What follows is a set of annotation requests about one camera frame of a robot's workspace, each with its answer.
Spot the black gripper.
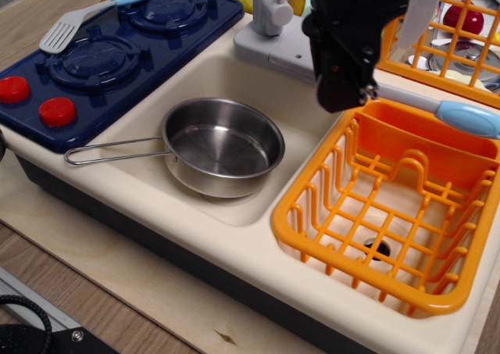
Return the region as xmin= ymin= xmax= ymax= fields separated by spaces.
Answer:
xmin=302 ymin=0 xmax=409 ymax=113

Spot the grey spoon blue handle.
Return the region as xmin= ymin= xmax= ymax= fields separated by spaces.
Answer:
xmin=377 ymin=84 xmax=499 ymax=140

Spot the stainless steel pan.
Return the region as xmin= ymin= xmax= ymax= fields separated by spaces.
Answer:
xmin=63 ymin=97 xmax=286 ymax=199

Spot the grey toy faucet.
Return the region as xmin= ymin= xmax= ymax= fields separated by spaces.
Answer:
xmin=234 ymin=0 xmax=315 ymax=83

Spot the grey toy knife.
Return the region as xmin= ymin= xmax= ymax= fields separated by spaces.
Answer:
xmin=397 ymin=0 xmax=440 ymax=50

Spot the steel pot lid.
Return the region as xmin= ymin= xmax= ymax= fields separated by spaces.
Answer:
xmin=427 ymin=40 xmax=499 ymax=91

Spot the red toy apple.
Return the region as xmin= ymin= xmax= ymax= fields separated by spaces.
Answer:
xmin=442 ymin=5 xmax=484 ymax=35

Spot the orange dish rack basket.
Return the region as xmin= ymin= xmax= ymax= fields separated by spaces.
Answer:
xmin=271 ymin=99 xmax=499 ymax=316

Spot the dark blue toy stove top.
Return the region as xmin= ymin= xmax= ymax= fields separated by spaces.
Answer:
xmin=1 ymin=0 xmax=245 ymax=153

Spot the cream toy kitchen sink unit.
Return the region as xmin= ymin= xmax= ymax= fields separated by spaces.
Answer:
xmin=4 ymin=22 xmax=499 ymax=353

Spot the red stove knob right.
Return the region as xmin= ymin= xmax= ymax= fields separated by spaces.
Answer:
xmin=38 ymin=97 xmax=77 ymax=127

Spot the red stove knob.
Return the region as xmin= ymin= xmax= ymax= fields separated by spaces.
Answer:
xmin=0 ymin=76 xmax=30 ymax=104
xmin=38 ymin=97 xmax=77 ymax=127

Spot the light plywood board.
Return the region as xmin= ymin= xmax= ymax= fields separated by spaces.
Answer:
xmin=1 ymin=0 xmax=499 ymax=353

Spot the red stove knob left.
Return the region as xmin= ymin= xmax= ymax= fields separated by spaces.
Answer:
xmin=0 ymin=76 xmax=30 ymax=104

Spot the orange wire rack background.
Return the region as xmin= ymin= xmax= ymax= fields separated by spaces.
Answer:
xmin=378 ymin=0 xmax=499 ymax=108

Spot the grey spatula blue handle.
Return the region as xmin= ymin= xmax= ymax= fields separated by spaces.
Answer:
xmin=39 ymin=0 xmax=144 ymax=55

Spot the black braided cable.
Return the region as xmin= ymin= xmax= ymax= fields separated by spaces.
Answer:
xmin=0 ymin=294 xmax=52 ymax=354

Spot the black bracket with screw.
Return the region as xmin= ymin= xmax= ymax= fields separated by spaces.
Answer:
xmin=1 ymin=324 xmax=117 ymax=353

